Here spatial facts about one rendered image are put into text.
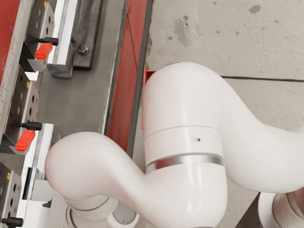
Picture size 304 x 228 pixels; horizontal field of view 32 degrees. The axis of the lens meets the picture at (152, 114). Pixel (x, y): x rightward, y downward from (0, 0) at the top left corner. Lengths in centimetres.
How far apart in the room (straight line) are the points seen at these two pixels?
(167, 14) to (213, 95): 200
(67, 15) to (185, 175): 102
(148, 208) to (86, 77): 98
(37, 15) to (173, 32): 150
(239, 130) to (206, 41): 189
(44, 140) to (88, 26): 39
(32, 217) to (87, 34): 57
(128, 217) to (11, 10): 45
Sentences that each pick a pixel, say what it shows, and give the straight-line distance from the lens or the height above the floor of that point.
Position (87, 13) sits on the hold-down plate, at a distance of 165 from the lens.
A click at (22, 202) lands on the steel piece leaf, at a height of 100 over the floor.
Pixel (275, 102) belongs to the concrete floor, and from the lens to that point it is 251.
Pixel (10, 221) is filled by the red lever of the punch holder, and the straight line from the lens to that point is 109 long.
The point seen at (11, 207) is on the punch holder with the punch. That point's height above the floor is 122.
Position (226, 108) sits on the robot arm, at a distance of 71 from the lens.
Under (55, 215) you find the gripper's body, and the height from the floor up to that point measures 111.
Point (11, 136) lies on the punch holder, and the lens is 110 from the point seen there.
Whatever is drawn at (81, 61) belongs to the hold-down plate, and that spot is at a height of 91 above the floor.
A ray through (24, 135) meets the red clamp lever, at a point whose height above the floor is 129.
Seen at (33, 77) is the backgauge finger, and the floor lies 100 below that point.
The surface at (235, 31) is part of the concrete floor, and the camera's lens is 264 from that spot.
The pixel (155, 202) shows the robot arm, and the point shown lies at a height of 167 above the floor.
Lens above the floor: 229
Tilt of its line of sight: 69 degrees down
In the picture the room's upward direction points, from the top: 7 degrees counter-clockwise
